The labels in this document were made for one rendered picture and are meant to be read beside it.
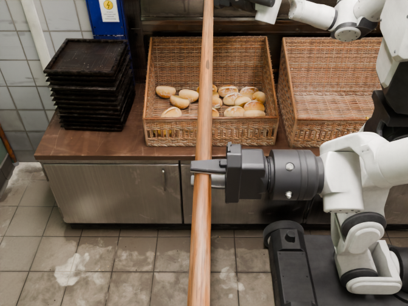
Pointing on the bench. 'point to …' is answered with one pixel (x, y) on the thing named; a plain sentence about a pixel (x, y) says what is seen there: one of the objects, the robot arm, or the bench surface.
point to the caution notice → (108, 10)
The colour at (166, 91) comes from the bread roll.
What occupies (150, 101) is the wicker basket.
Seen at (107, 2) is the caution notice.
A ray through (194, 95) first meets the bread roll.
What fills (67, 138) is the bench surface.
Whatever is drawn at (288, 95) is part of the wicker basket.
